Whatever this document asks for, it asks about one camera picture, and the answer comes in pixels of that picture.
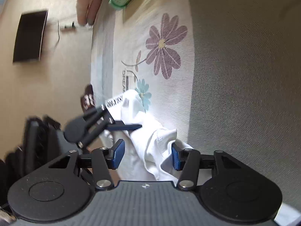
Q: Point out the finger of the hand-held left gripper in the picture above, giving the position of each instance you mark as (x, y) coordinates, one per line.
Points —
(98, 111)
(122, 126)

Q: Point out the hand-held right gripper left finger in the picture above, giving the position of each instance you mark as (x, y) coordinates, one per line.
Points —
(118, 153)

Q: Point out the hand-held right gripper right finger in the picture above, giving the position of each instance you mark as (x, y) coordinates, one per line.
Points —
(176, 156)

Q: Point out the white printed t-shirt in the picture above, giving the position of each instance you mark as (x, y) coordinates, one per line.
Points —
(145, 131)

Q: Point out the dark brown slipper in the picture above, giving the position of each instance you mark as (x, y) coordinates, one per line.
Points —
(88, 98)

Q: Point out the white power strip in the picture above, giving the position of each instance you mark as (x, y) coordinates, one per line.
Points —
(68, 27)

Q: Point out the pink floral folded quilt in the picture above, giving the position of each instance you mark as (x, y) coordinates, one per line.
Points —
(94, 0)

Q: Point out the wall television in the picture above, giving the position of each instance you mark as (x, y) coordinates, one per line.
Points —
(29, 36)

